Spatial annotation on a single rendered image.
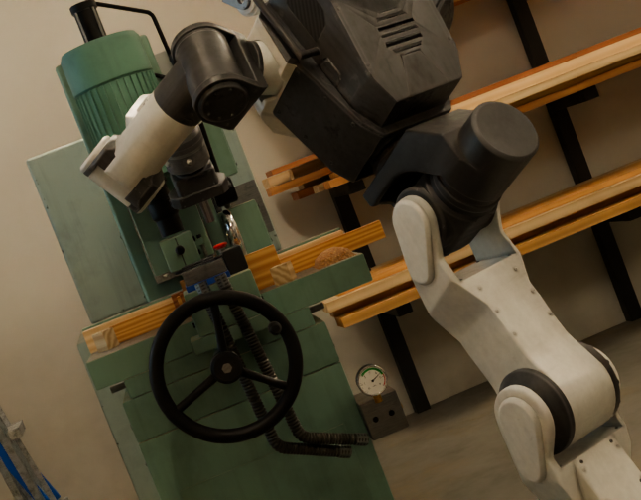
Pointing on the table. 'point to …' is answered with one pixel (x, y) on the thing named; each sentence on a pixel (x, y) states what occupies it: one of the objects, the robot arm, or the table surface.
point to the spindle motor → (108, 81)
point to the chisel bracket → (182, 254)
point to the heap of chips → (331, 257)
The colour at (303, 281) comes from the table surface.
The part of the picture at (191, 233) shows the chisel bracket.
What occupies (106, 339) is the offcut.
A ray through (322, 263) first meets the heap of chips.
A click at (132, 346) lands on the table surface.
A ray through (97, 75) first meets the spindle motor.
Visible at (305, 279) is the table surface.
